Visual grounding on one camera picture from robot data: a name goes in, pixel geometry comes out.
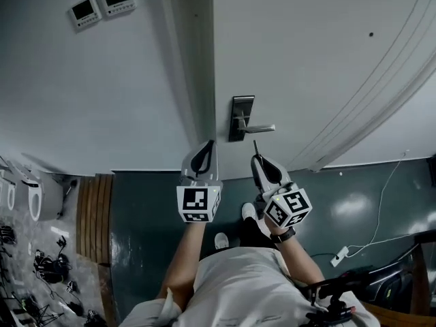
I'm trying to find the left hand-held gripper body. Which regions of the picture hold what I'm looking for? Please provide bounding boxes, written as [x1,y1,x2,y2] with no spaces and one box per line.
[176,140,224,223]

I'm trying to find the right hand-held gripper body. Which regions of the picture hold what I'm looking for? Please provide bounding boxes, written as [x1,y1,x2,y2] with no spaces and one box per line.
[251,153,313,229]

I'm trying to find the black door lock with handle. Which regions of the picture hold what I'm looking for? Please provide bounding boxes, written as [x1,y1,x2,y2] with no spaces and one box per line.
[228,95,277,143]

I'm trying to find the person's left forearm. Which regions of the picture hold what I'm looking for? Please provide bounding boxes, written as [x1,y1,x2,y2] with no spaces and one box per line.
[155,221,208,307]

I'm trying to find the person's right forearm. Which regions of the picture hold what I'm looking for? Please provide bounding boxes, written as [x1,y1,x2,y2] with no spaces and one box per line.
[268,225,327,285]

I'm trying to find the white door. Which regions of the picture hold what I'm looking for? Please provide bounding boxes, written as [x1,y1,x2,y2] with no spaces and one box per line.
[211,0,436,174]

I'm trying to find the black wristwatch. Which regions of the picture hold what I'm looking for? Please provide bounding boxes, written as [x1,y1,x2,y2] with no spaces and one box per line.
[270,226,297,245]

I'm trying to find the white shoe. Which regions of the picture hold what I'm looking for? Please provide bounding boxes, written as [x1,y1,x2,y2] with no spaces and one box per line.
[241,202,258,222]
[214,232,230,251]

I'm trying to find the person's black trousers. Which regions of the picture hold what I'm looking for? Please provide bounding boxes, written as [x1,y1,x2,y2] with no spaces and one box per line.
[237,216,274,251]

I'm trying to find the white power strip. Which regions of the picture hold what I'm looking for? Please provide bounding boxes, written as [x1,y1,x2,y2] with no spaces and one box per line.
[330,246,350,268]

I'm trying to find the person's white shirt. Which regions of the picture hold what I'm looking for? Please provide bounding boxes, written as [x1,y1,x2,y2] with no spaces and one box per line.
[119,246,382,327]

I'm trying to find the wooden threshold strip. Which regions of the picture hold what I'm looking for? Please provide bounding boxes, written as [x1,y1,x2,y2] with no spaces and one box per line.
[76,173,114,266]

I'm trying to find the wooden furniture leg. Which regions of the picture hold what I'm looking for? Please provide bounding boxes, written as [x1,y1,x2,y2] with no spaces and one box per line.
[407,232,436,327]

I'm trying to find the white toilet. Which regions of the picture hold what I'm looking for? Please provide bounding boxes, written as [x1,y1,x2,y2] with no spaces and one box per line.
[16,167,66,223]
[0,168,18,215]

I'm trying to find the black tripod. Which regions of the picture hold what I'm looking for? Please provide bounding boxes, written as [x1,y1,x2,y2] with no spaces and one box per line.
[0,293,65,327]

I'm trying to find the white cable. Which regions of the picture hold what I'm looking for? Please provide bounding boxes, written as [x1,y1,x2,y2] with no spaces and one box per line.
[346,151,417,255]

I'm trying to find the black chest camera rig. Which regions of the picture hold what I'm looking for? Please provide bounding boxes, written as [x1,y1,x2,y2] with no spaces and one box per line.
[298,273,377,327]

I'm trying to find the black cable bundle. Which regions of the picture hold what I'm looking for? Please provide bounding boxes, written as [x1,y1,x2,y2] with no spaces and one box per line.
[32,249,73,285]

